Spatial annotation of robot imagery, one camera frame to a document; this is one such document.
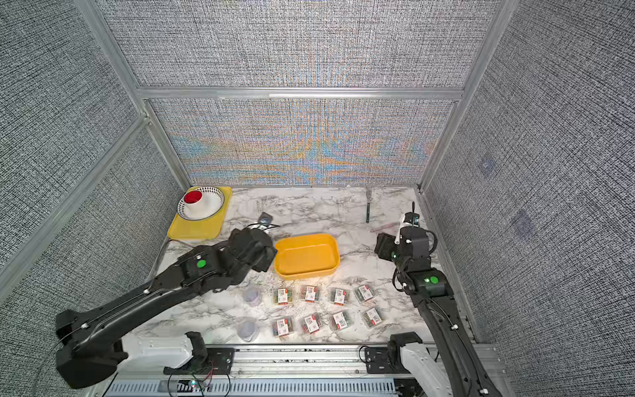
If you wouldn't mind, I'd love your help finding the yellow plastic storage box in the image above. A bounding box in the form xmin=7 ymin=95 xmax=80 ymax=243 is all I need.
xmin=274 ymin=233 xmax=341 ymax=281

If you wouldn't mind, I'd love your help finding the round clear clip jar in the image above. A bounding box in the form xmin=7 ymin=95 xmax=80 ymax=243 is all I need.
xmin=242 ymin=286 xmax=262 ymax=307

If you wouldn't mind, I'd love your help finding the clear paper clip box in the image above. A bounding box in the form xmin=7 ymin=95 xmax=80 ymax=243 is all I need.
xmin=273 ymin=288 xmax=293 ymax=305

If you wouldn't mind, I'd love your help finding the paper clip box underneath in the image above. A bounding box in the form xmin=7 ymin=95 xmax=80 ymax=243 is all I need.
xmin=361 ymin=307 xmax=385 ymax=329

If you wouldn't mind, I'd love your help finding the paper clip box front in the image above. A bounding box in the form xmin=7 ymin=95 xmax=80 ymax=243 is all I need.
xmin=299 ymin=313 xmax=322 ymax=334

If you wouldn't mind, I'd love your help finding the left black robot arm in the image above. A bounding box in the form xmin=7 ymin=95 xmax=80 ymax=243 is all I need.
xmin=56 ymin=228 xmax=277 ymax=390

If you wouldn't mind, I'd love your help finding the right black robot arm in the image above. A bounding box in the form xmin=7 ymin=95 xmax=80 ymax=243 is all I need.
xmin=375 ymin=226 xmax=501 ymax=396

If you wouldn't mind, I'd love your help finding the white patterned bowl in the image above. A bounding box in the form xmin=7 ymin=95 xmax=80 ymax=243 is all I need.
xmin=178 ymin=187 xmax=225 ymax=221

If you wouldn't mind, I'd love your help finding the yellow flat tray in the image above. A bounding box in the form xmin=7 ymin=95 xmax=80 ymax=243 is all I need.
xmin=167 ymin=186 xmax=233 ymax=241

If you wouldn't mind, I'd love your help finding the white cup red inside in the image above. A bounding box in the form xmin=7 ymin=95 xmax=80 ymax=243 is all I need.
xmin=182 ymin=190 xmax=203 ymax=207

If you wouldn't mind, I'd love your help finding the pink handled fork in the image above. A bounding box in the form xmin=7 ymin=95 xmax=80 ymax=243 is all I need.
xmin=370 ymin=222 xmax=400 ymax=233

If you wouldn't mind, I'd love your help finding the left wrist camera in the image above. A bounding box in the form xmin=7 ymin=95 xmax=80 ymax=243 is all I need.
xmin=257 ymin=212 xmax=273 ymax=230

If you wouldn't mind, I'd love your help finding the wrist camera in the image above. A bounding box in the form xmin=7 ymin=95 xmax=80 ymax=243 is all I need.
xmin=395 ymin=211 xmax=420 ymax=245
xmin=257 ymin=212 xmax=273 ymax=230

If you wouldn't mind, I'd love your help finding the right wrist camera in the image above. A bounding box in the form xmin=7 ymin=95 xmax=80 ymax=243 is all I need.
xmin=395 ymin=211 xmax=420 ymax=245

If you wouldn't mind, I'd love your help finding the green handled fork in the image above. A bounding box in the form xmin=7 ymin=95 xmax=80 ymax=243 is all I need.
xmin=365 ymin=187 xmax=372 ymax=223

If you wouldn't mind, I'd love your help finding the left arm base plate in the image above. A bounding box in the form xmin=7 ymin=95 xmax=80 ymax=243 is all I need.
xmin=163 ymin=347 xmax=236 ymax=377

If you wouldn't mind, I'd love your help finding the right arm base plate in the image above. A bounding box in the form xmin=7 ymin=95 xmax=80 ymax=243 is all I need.
xmin=359 ymin=345 xmax=408 ymax=375

